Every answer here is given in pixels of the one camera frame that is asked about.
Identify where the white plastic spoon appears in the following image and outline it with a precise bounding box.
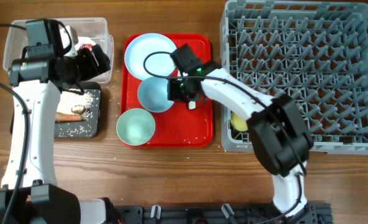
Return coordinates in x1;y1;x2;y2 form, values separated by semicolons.
188;101;196;110

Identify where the blue bowl with rice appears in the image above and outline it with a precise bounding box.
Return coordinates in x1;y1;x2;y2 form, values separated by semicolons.
137;77;174;113

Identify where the pile of rice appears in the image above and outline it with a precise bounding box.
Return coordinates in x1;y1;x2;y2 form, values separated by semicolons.
57;91;98;120

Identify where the brown food scrap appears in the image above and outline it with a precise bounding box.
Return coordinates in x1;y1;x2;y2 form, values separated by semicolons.
71;105;86;114

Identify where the large light blue plate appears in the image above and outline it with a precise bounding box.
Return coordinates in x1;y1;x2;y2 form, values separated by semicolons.
124;33;177;80

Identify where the yellow plastic cup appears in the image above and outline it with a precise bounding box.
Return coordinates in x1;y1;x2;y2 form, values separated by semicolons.
230;112;248;132

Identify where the green bowl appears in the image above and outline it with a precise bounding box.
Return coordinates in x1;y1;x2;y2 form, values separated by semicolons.
116;108;156;146

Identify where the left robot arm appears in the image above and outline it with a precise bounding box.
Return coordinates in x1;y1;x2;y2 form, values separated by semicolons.
0;19;124;223

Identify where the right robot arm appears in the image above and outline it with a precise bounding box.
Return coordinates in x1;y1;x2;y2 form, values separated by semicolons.
168;44;314;222

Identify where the black waste tray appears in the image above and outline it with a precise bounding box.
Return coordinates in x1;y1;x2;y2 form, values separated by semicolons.
13;80;102;140

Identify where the grey dishwasher rack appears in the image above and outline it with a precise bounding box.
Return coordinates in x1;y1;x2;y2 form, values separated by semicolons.
220;1;368;155

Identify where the red snack wrapper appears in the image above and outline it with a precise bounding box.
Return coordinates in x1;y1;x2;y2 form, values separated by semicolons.
79;44;93;51

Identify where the clear plastic bin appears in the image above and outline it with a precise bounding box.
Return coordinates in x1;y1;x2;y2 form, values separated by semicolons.
2;17;114;85

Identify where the red plastic tray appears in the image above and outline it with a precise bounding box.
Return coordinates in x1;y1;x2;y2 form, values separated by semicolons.
121;34;214;149

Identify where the carrot piece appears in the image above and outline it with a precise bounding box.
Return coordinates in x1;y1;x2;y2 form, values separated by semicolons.
55;113;84;122

